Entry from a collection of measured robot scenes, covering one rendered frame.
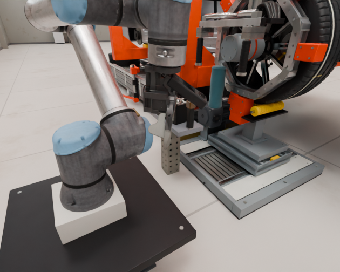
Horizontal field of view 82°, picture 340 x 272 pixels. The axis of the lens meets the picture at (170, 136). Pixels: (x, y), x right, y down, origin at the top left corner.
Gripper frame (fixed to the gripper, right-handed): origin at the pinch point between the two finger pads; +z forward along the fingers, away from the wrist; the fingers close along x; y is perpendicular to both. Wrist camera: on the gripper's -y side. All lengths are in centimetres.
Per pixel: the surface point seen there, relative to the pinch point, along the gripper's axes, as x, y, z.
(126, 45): -275, 90, 13
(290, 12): -57, -46, -35
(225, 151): -75, -40, 55
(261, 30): -48, -33, -27
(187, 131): -45, -7, 24
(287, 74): -50, -51, -10
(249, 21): -50, -28, -30
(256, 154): -59, -54, 43
